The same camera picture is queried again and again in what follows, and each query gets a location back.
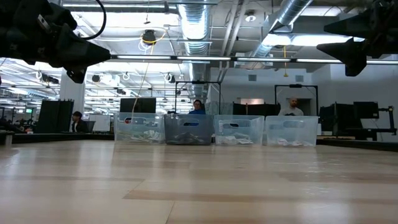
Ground black gantry frame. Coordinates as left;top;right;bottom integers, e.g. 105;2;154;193
174;80;222;116
274;83;319;116

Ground long linear ceiling light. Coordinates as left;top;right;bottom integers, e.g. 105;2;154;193
110;53;398;65

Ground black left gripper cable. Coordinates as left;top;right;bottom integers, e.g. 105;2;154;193
82;0;107;40

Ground yellow hanging cord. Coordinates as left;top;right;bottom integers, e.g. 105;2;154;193
282;45;289;78

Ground silver spiral ventilation duct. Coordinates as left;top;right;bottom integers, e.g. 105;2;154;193
177;0;213;105

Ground rectangular ceiling light panel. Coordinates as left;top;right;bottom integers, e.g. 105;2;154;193
264;18;368;48

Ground white packet green stripes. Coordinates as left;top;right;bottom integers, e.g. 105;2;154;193
119;132;147;143

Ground clear plastic handled bin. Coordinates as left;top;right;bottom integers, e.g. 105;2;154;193
213;114;265;147
264;115;320;147
113;111;165;147

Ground person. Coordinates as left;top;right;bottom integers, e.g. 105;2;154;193
70;111;90;134
278;96;305;116
188;99;206;115

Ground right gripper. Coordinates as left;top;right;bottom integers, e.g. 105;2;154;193
316;0;398;77

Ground white square pillar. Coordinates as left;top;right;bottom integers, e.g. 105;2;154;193
59;70;86;134

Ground black ceiling mounted device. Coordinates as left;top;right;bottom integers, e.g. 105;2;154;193
142;29;157;45

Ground white packet black text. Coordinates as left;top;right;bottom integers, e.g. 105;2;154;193
216;133;254;146
172;132;205;145
270;137;313;147

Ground yellow hanging cable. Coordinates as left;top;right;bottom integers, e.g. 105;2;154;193
130;62;149;114

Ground black partition panel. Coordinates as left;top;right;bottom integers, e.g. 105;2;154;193
36;99;75;134
232;102;280;116

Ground plain white packet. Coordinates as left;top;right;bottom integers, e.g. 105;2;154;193
146;129;162;143

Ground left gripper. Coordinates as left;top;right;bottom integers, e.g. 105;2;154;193
0;0;112;84

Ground grey plastic handled bin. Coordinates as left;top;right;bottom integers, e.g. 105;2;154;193
163;113;215;146

